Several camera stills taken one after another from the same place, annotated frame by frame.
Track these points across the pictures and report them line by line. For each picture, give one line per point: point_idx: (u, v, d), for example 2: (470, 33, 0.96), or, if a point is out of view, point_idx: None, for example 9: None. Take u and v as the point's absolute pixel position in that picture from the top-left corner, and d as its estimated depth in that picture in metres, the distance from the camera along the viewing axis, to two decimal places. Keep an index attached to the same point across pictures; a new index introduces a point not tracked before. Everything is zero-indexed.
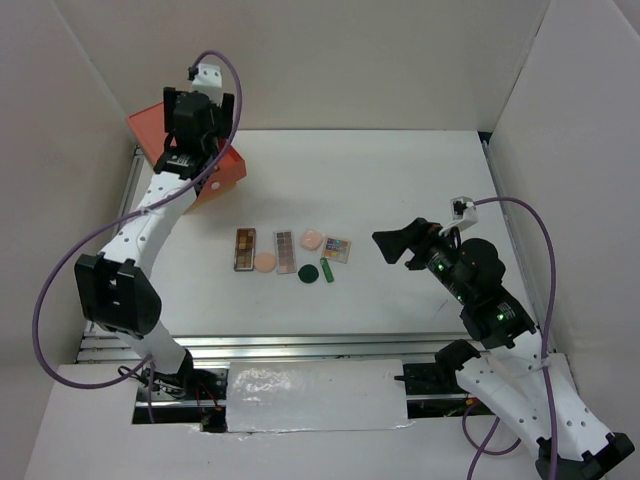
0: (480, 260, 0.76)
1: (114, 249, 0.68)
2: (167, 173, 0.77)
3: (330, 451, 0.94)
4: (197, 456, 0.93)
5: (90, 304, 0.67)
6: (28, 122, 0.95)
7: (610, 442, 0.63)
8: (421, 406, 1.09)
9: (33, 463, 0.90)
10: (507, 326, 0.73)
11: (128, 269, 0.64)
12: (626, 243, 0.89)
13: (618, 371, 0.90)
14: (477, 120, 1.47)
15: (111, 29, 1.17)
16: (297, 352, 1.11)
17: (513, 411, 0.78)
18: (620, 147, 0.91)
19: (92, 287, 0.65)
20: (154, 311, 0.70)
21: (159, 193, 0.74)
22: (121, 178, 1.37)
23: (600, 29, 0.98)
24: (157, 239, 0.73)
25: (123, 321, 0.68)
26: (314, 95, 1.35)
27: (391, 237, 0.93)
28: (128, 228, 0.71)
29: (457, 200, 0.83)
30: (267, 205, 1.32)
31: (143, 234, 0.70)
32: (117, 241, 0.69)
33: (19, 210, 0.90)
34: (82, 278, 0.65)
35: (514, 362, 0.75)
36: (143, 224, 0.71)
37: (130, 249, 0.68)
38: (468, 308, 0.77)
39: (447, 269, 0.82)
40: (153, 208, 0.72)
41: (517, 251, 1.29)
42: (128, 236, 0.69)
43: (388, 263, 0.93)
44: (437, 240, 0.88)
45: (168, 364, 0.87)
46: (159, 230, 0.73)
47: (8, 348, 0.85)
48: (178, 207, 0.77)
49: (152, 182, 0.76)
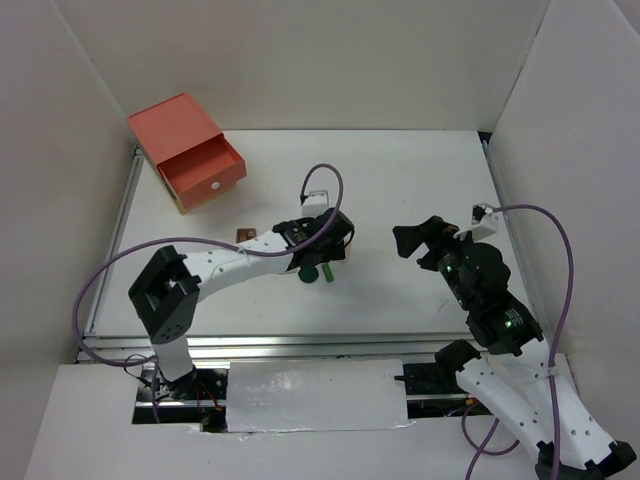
0: (485, 264, 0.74)
1: (195, 263, 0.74)
2: (280, 237, 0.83)
3: (330, 450, 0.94)
4: (196, 456, 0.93)
5: (141, 286, 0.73)
6: (28, 122, 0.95)
7: (613, 451, 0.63)
8: (421, 406, 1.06)
9: (32, 463, 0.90)
10: (514, 333, 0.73)
11: (185, 284, 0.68)
12: (626, 242, 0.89)
13: (618, 371, 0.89)
14: (478, 120, 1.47)
15: (111, 30, 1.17)
16: (297, 352, 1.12)
17: (513, 414, 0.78)
18: (620, 147, 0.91)
19: (154, 275, 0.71)
20: (175, 330, 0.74)
21: (261, 248, 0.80)
22: (121, 177, 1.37)
23: (601, 29, 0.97)
24: (233, 276, 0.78)
25: (147, 320, 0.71)
26: (314, 95, 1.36)
27: (406, 232, 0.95)
28: (218, 254, 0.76)
29: (478, 204, 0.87)
30: (267, 205, 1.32)
31: (224, 266, 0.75)
32: (203, 256, 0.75)
33: (19, 209, 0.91)
34: (153, 263, 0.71)
35: (519, 368, 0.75)
36: (231, 258, 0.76)
37: (207, 269, 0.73)
38: (474, 313, 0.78)
39: (455, 271, 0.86)
40: (249, 254, 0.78)
41: (516, 251, 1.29)
42: (213, 259, 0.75)
43: (400, 256, 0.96)
44: (450, 241, 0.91)
45: (171, 367, 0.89)
46: (239, 271, 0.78)
47: (8, 347, 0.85)
48: (268, 266, 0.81)
49: (263, 235, 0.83)
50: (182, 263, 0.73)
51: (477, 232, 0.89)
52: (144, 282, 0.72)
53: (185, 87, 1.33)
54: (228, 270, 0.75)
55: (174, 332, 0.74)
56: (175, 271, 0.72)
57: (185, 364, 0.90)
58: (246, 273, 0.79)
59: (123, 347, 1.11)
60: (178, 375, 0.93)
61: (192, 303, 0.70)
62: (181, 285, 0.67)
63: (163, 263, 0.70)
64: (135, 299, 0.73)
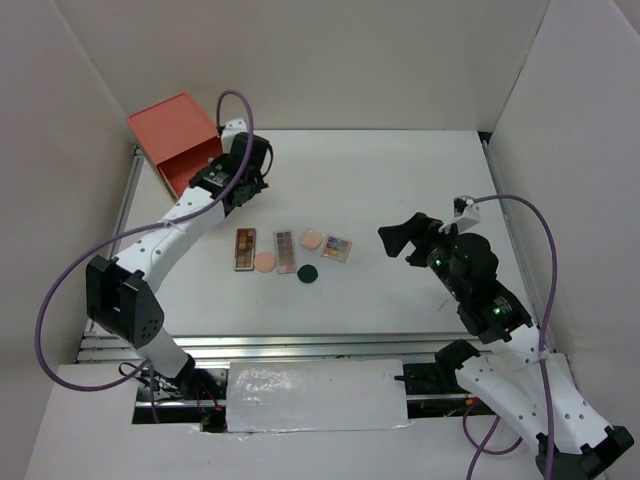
0: (473, 253, 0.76)
1: (128, 259, 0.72)
2: (200, 189, 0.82)
3: (329, 451, 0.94)
4: (196, 456, 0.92)
5: (95, 305, 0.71)
6: (29, 123, 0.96)
7: (609, 435, 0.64)
8: (421, 406, 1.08)
9: (32, 463, 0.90)
10: (502, 320, 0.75)
11: (134, 281, 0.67)
12: (626, 242, 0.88)
13: (618, 371, 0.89)
14: (478, 120, 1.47)
15: (112, 30, 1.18)
16: (296, 352, 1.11)
17: (513, 409, 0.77)
18: (620, 146, 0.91)
19: (99, 291, 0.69)
20: (151, 325, 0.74)
21: (187, 209, 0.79)
22: (121, 177, 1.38)
23: (601, 27, 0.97)
24: (174, 252, 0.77)
25: (120, 327, 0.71)
26: (313, 94, 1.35)
27: (393, 230, 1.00)
28: (148, 238, 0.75)
29: (458, 198, 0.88)
30: (267, 206, 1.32)
31: (160, 248, 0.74)
32: (134, 249, 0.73)
33: (18, 210, 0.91)
34: (90, 281, 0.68)
35: (511, 356, 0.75)
36: (161, 237, 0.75)
37: (144, 260, 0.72)
38: (465, 303, 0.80)
39: (445, 264, 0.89)
40: (176, 224, 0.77)
41: (517, 251, 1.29)
42: (145, 247, 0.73)
43: (389, 255, 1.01)
44: (436, 235, 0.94)
45: (170, 360, 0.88)
46: (177, 244, 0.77)
47: (8, 346, 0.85)
48: (203, 223, 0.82)
49: (183, 197, 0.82)
50: (117, 267, 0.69)
51: (461, 225, 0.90)
52: (95, 302, 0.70)
53: (185, 86, 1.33)
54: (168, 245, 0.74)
55: (150, 329, 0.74)
56: (115, 276, 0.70)
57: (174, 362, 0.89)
58: (183, 244, 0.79)
59: (123, 347, 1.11)
60: (178, 371, 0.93)
61: (149, 295, 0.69)
62: (130, 284, 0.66)
63: (100, 275, 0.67)
64: (97, 318, 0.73)
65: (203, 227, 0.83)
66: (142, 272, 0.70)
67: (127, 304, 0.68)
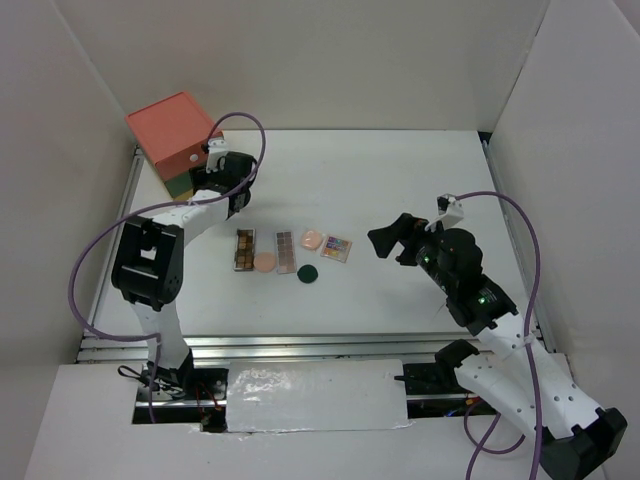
0: (458, 246, 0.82)
1: (162, 218, 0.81)
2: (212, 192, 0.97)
3: (329, 450, 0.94)
4: (197, 456, 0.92)
5: (123, 263, 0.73)
6: (29, 123, 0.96)
7: (600, 416, 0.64)
8: (421, 407, 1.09)
9: (32, 464, 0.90)
10: (489, 308, 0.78)
11: (171, 230, 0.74)
12: (626, 242, 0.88)
13: (618, 371, 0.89)
14: (478, 120, 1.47)
15: (112, 32, 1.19)
16: (296, 353, 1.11)
17: (511, 402, 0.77)
18: (620, 147, 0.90)
19: (134, 246, 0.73)
20: (174, 282, 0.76)
21: (202, 197, 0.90)
22: (122, 178, 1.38)
23: (601, 28, 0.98)
24: (193, 226, 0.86)
25: (146, 284, 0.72)
26: (313, 94, 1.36)
27: (382, 232, 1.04)
28: (177, 210, 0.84)
29: (441, 196, 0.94)
30: (266, 206, 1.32)
31: (188, 215, 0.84)
32: (165, 215, 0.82)
33: (18, 210, 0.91)
34: (127, 238, 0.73)
35: (498, 343, 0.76)
36: (187, 209, 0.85)
37: (176, 221, 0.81)
38: (453, 295, 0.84)
39: (433, 261, 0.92)
40: (199, 204, 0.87)
41: (517, 250, 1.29)
42: (175, 213, 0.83)
43: (378, 255, 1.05)
44: (422, 234, 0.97)
45: (172, 352, 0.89)
46: (198, 220, 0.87)
47: (7, 346, 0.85)
48: (213, 212, 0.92)
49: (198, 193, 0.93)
50: (152, 225, 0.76)
51: (447, 222, 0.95)
52: (124, 258, 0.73)
53: (185, 87, 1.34)
54: (194, 216, 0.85)
55: (173, 287, 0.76)
56: (149, 234, 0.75)
57: (179, 348, 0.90)
58: (199, 225, 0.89)
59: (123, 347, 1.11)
60: (181, 363, 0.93)
61: (181, 247, 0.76)
62: (169, 229, 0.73)
63: (138, 229, 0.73)
64: (119, 283, 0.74)
65: (214, 218, 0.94)
66: (180, 226, 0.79)
67: (164, 251, 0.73)
